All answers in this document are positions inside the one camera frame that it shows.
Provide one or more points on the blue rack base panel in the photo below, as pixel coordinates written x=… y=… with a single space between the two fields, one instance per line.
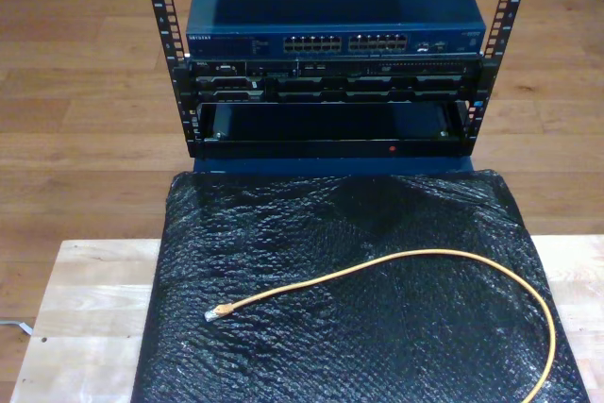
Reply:
x=330 y=167

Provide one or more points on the black rack shelf tray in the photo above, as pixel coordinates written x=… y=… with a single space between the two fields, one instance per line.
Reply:
x=330 y=148

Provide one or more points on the black rack server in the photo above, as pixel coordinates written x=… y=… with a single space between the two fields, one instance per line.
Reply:
x=330 y=91

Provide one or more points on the black textured mat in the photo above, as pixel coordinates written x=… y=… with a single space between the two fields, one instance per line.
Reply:
x=330 y=223

